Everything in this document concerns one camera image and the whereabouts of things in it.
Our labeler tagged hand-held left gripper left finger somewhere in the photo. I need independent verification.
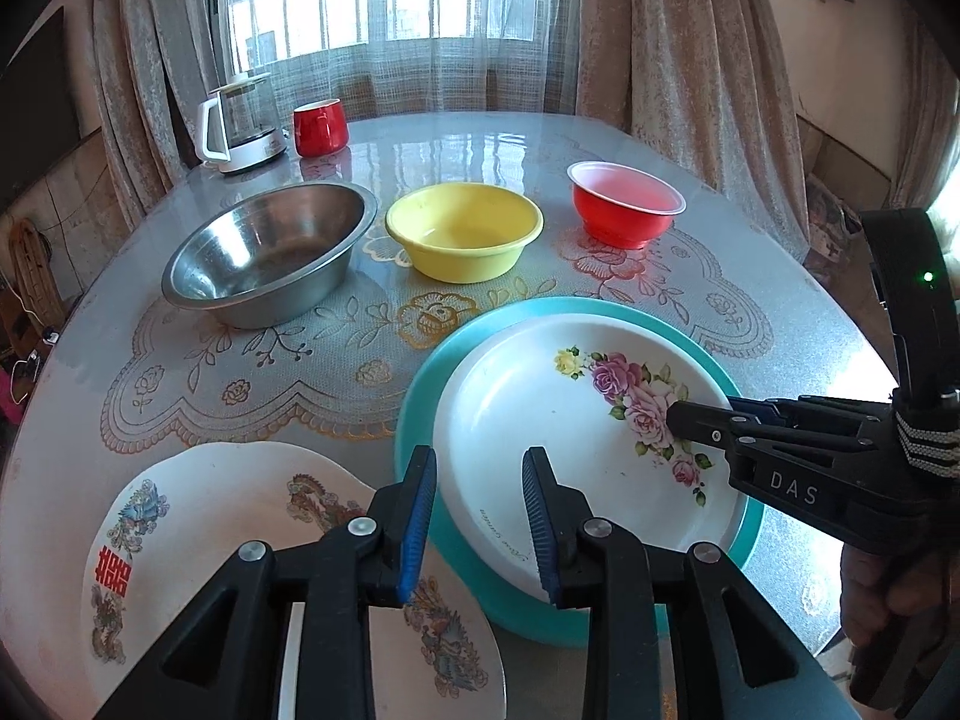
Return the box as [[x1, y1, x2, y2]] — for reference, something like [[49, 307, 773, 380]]
[[97, 446, 437, 720]]

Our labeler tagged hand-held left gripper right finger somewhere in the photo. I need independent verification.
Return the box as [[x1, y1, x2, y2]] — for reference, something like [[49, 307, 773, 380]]
[[521, 446, 863, 720]]

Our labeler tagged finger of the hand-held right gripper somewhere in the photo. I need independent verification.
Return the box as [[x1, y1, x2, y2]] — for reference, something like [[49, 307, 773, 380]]
[[726, 393, 895, 433], [666, 399, 872, 470]]

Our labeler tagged teal plate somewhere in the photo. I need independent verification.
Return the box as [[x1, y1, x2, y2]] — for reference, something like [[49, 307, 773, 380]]
[[395, 297, 766, 647]]

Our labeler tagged white floral plate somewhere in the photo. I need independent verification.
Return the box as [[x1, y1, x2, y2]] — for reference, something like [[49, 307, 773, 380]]
[[433, 315, 751, 605]]

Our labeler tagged white dragon print plate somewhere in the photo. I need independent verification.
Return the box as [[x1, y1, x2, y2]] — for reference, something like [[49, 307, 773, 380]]
[[81, 441, 507, 720]]

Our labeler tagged red plastic bowl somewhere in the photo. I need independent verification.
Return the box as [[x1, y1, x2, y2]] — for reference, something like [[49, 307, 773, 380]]
[[566, 160, 687, 249]]

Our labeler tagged yellow plastic bowl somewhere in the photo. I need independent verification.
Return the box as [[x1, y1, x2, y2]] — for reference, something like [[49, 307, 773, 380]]
[[385, 184, 545, 284]]

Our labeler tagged stainless steel bowl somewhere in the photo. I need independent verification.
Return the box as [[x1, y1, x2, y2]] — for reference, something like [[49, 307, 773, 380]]
[[161, 181, 378, 329]]

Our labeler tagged person's right hand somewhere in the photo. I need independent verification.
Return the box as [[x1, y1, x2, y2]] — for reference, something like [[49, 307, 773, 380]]
[[838, 538, 960, 646]]

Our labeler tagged lace floral table mat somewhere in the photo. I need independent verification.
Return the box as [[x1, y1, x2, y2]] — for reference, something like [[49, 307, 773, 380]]
[[101, 142, 773, 458]]

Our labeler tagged printed cloth bundle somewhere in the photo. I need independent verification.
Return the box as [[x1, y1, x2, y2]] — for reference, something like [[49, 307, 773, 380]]
[[801, 180, 865, 282]]

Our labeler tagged beige thick curtain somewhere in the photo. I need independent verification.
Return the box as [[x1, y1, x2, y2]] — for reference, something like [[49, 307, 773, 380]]
[[90, 0, 230, 218], [577, 0, 811, 256]]

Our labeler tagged red mug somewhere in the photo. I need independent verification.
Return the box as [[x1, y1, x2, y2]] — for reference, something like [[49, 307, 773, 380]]
[[292, 100, 350, 158]]

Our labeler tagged white glass electric kettle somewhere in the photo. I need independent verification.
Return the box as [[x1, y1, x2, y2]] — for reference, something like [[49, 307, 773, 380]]
[[196, 73, 289, 175]]

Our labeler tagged pink bag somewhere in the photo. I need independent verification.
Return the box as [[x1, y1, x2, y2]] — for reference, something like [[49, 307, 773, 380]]
[[0, 358, 31, 422]]

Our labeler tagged white sheer curtain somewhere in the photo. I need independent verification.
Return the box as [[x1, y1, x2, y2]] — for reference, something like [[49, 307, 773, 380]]
[[217, 0, 590, 121]]

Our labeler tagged wooden slatted rack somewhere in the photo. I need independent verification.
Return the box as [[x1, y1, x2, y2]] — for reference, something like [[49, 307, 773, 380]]
[[6, 217, 47, 297]]

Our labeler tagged black flat television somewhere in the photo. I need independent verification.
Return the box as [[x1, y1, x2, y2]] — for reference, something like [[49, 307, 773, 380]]
[[0, 7, 83, 211]]

